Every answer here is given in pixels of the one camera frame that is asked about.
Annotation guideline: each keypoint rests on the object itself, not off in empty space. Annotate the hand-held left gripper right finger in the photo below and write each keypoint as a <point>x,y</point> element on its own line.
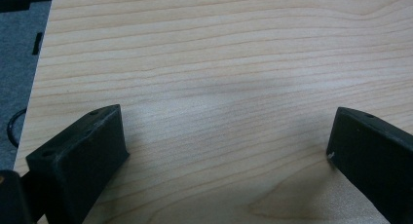
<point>373,159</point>

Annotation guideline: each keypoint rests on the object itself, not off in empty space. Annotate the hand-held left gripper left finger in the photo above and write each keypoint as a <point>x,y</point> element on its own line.
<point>81,159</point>

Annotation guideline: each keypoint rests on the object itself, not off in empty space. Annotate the small black strip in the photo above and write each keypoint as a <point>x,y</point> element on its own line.
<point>37,43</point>

